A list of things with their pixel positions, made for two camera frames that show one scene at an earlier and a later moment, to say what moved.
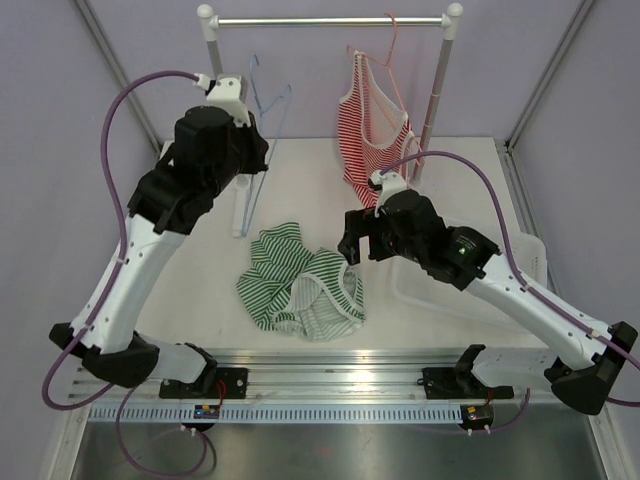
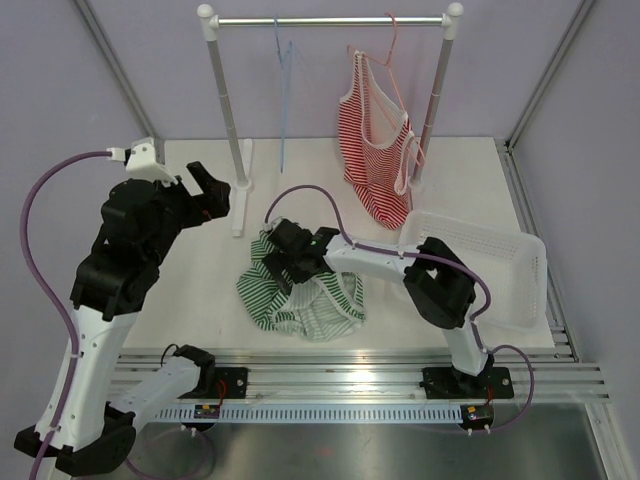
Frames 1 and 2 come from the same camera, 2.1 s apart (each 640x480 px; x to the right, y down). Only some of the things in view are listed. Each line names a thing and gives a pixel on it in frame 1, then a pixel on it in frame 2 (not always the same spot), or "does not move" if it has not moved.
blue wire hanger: x=288 y=91 -> x=285 y=65
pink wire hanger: x=387 y=64 does not move
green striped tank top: x=312 y=294 does not move
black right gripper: x=361 y=223 -> x=276 y=261
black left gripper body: x=243 y=156 -> x=183 y=212
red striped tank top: x=374 y=130 does not move
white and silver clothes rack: x=452 y=14 does not move
